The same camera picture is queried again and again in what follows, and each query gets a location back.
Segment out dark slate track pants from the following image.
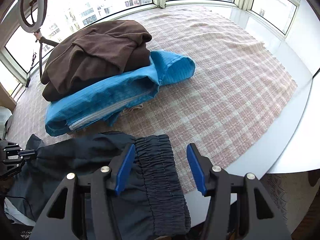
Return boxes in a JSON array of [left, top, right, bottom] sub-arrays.
[[6, 132, 191, 239]]

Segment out white denim garment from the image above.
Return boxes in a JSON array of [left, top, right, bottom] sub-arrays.
[[0, 106, 13, 140]]

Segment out large light wood board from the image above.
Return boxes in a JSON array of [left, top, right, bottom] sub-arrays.
[[0, 83, 17, 112]]

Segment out blue folded garment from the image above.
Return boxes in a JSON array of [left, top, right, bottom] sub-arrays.
[[45, 50, 196, 137]]

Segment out white lace cloth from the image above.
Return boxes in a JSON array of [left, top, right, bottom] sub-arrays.
[[260, 172, 317, 226]]

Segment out pink plaid table cloth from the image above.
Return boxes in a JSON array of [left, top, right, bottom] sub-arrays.
[[7, 5, 297, 193]]

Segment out brown folded garment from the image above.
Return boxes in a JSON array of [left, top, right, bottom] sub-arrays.
[[41, 20, 152, 102]]

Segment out white ring light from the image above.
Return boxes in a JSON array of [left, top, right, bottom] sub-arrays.
[[17, 0, 47, 33]]

